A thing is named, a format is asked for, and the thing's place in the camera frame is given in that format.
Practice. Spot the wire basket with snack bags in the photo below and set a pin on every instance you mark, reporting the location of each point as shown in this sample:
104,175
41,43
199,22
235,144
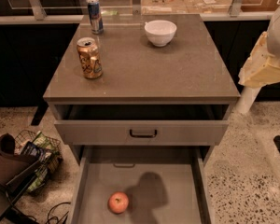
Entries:
46,149

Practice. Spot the grey drawer cabinet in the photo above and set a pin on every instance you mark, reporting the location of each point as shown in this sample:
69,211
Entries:
187,71

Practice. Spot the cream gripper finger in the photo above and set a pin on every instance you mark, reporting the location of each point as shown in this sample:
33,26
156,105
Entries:
261,67

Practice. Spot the white ceramic bowl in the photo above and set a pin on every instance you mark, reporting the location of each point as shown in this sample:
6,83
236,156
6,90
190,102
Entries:
160,32

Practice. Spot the gold soda can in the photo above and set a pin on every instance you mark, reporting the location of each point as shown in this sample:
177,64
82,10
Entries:
89,57

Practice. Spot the grey middle drawer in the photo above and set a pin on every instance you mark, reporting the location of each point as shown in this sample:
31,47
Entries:
165,185

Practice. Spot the grey top drawer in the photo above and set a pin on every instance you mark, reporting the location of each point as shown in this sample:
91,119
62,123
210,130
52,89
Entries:
143,125

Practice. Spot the blue energy drink can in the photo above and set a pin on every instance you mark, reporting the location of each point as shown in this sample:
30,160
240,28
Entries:
95,16

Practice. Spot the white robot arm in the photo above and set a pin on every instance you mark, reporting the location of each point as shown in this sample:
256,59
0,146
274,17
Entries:
273,34

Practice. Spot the red apple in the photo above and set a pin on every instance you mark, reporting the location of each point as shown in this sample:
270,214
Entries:
118,202

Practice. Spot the brown chair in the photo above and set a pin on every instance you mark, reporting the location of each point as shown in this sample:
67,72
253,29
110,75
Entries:
16,173

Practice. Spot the white diagonal pole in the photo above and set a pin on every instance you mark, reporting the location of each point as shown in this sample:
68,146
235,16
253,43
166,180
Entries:
248,97

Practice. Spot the grey drawer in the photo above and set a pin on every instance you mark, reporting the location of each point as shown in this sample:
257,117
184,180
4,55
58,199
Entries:
143,125
165,185

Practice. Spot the cardboard box left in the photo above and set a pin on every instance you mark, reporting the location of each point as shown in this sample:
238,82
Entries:
163,7

